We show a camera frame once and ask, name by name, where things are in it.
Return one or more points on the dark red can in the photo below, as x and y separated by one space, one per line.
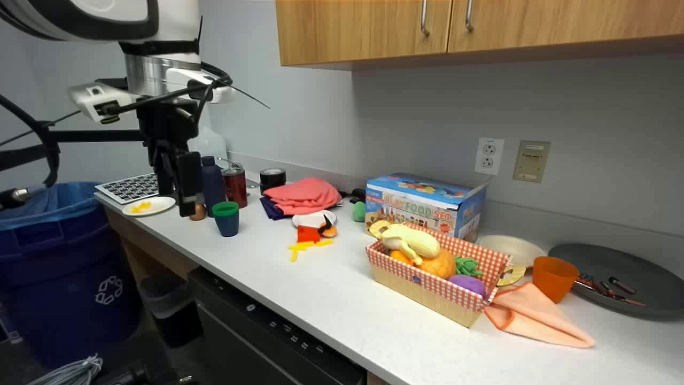
235 185

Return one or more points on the small black bin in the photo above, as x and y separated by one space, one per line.
171 311

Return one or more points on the green cup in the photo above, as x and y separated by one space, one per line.
226 218

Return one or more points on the dark blue bottle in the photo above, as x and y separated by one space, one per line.
212 182

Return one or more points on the yellow banana plush toy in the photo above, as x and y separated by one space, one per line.
412 242

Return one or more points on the small brown round object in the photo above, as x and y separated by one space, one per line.
196 212

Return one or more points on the clear plastic jug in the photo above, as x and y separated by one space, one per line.
212 146

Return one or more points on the blue toy cardboard box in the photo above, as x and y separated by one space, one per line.
420 194

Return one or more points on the black round jar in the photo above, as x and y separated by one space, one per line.
272 179

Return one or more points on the salmon folded napkin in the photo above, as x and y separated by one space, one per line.
535 317

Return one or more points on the red checkered basket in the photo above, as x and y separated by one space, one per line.
427 292

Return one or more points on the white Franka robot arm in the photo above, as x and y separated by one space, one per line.
171 22

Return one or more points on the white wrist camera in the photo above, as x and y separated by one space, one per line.
93 99

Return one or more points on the red fries box toy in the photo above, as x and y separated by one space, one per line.
307 233

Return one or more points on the black stick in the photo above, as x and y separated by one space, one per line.
623 284

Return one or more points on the red stick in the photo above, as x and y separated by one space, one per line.
595 286

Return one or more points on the yellow toy food piece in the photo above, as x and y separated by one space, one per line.
142 208

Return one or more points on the green plush toy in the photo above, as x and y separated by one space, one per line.
468 268

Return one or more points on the grey round tray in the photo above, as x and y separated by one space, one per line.
641 269

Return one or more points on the small white oval plate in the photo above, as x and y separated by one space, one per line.
161 206

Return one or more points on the grey cloth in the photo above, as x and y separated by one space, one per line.
70 372

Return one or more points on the wooden wall cabinet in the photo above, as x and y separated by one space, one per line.
568 47

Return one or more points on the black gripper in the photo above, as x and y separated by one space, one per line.
171 119

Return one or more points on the yellow fry toy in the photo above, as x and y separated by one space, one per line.
323 242
306 247
294 253

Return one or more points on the purple plush toy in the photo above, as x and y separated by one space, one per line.
468 284

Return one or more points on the orange plastic cup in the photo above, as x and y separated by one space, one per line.
553 279

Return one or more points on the navy blue cloth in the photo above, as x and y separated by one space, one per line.
269 208

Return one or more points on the blue recycling bin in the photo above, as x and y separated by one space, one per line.
65 284

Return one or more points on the white wall outlet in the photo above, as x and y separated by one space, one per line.
490 155

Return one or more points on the beige wall switch plate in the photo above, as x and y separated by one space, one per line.
530 161

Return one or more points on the orange and black toy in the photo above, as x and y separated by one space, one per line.
330 228

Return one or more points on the salmon cloth pile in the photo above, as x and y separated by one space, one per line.
301 193

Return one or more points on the white bowl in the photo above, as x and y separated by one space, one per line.
516 249

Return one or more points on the small orange plush toy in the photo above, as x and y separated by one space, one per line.
400 257

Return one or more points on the black dishwasher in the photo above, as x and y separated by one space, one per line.
256 343

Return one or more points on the white round dish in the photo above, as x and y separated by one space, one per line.
306 216

